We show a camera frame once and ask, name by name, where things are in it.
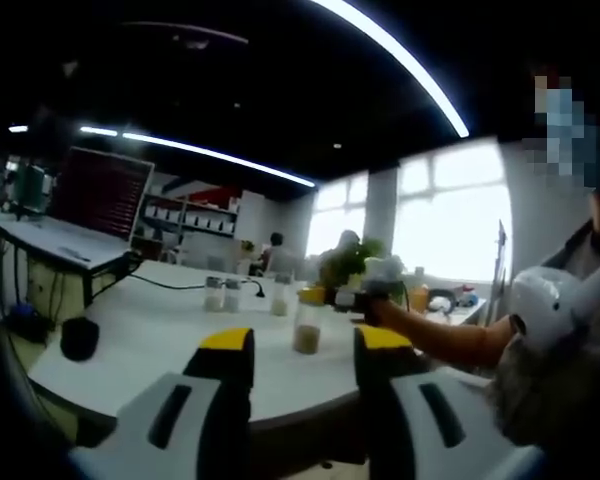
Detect white standing desk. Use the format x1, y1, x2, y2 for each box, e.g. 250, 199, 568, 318
0, 219, 141, 309

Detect black round pouch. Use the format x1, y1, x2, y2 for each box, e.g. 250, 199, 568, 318
61, 316, 101, 360

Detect teal chair back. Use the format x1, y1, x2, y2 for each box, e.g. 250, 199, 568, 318
14, 162, 51, 221

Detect white chest-worn device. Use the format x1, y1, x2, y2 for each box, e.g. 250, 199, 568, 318
508, 249, 600, 354

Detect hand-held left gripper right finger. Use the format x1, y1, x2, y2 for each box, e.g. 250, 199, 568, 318
353, 323, 549, 480

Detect curved ceiling light strip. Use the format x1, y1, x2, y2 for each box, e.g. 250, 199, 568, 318
309, 0, 470, 139

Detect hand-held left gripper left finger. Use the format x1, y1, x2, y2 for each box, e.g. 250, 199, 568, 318
69, 327, 256, 480

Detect person's right hand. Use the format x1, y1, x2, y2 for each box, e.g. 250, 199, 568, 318
364, 297, 407, 332

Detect shelf with white boxes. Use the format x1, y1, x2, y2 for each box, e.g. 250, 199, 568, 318
142, 192, 241, 236

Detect white plant pot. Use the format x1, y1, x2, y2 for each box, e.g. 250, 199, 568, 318
364, 257, 402, 287

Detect black cable with round base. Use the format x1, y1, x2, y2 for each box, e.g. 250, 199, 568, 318
124, 269, 267, 301

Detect person's patterned grey shirt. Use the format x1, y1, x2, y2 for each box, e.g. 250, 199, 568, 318
489, 319, 600, 451

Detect open laptop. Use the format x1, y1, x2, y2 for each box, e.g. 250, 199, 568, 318
49, 144, 156, 244

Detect green potted plant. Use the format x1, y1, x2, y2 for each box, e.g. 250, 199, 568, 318
319, 238, 386, 289

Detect straight ceiling light strip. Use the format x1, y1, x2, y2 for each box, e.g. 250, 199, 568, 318
79, 124, 316, 189

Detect glass seasoning bottle metal lid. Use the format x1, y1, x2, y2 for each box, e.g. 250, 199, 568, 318
203, 275, 225, 312
293, 299, 324, 355
271, 272, 290, 317
223, 278, 242, 314

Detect orange drink bottle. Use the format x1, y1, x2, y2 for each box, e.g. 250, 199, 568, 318
408, 282, 430, 314

